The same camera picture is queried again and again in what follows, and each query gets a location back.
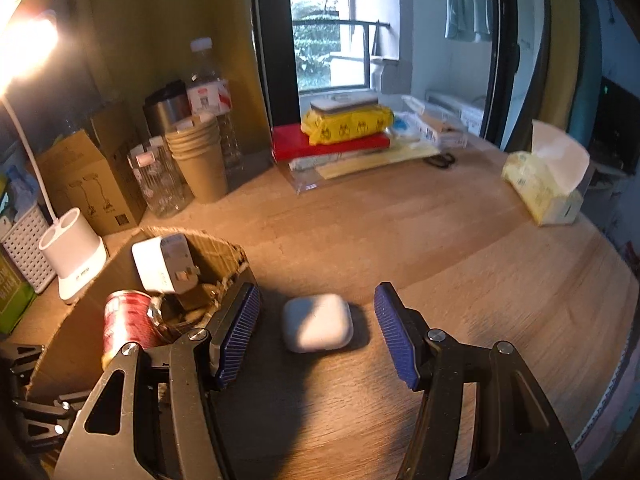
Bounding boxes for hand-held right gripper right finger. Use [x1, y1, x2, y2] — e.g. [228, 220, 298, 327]
[374, 281, 583, 480]

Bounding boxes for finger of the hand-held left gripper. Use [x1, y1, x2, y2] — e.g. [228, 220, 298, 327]
[10, 392, 93, 443]
[0, 342, 48, 378]

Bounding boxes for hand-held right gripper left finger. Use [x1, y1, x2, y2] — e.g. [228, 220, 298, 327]
[52, 282, 262, 480]

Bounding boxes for white earbuds case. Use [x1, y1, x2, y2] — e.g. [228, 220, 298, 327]
[280, 294, 355, 356]

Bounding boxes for white charger adapter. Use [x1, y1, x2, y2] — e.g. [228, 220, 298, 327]
[131, 233, 202, 296]

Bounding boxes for red can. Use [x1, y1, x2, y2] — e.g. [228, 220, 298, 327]
[101, 290, 163, 368]

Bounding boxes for white desk lamp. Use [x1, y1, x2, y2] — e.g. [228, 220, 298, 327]
[0, 0, 108, 305]

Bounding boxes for white lattice basket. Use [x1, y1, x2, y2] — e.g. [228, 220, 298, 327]
[0, 205, 58, 295]

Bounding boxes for stack of brown paper cups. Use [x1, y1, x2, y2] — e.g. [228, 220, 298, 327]
[165, 114, 228, 204]

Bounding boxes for clear acrylic tray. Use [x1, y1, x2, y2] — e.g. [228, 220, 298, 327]
[282, 145, 441, 196]

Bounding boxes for clear glass jar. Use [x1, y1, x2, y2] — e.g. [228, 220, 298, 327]
[127, 136, 193, 218]

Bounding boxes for beige envelope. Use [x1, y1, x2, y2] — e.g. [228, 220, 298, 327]
[287, 142, 441, 181]

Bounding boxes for brown printed cardboard box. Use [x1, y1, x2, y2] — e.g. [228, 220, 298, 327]
[35, 100, 148, 236]

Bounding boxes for red book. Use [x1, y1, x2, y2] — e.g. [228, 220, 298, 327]
[271, 124, 391, 162]

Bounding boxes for pale yellow tissue pack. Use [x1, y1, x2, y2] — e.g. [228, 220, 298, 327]
[501, 119, 591, 227]

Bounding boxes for clear plastic packages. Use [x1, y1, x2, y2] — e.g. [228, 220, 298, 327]
[390, 94, 471, 150]

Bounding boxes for yellow wipes pack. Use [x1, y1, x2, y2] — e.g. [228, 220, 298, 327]
[300, 106, 396, 146]

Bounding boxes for steel thermos flask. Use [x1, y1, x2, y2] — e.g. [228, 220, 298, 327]
[142, 80, 193, 136]

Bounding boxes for white balcony appliance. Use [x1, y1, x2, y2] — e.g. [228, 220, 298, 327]
[425, 90, 488, 133]

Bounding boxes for white grey flat device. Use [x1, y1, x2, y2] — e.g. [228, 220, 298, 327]
[310, 92, 378, 113]

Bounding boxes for clear water bottle red label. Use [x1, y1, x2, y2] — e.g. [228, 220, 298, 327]
[186, 37, 246, 173]

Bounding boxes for dark navy curtain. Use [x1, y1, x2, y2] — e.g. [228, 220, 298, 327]
[0, 0, 108, 171]

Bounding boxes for teal curtain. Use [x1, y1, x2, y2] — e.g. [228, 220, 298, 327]
[567, 0, 608, 126]

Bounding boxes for black television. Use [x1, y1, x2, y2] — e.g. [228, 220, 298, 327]
[597, 75, 640, 171]

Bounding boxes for balcony metal railing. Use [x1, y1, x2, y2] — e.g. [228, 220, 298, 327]
[292, 17, 391, 93]

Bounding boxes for mustard yellow curtain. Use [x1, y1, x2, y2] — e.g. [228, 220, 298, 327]
[75, 0, 273, 161]
[537, 0, 576, 126]

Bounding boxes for hanging pale shirt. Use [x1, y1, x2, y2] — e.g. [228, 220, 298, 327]
[445, 0, 496, 43]

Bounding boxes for black sliding door frame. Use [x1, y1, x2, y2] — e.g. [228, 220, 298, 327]
[487, 0, 548, 148]

